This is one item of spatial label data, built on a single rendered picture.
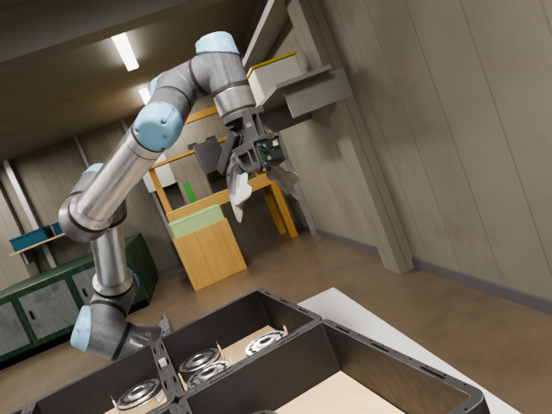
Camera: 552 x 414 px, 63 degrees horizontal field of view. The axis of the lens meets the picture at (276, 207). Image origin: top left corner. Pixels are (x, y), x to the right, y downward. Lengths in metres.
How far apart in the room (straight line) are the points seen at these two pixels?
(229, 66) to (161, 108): 0.16
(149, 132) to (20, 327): 6.01
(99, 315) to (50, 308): 5.16
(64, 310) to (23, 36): 3.84
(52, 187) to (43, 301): 2.64
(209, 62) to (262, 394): 0.61
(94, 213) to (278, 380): 0.50
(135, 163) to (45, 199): 7.77
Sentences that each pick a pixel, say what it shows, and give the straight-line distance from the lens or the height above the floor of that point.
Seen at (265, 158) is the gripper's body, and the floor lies 1.25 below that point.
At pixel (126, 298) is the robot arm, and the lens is 1.47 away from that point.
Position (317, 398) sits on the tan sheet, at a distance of 0.85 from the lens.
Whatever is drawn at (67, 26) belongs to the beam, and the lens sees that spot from 3.61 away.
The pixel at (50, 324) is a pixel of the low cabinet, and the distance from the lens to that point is 6.61.
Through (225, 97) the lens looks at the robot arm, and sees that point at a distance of 0.87.
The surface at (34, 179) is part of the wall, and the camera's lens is 8.68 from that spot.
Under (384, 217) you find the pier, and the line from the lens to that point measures 3.63.
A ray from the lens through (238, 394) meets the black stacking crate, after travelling 0.84.
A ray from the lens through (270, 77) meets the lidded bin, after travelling 3.86.
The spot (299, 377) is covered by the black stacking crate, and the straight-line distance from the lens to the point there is 0.87.
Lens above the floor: 1.25
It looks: 6 degrees down
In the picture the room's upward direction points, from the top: 22 degrees counter-clockwise
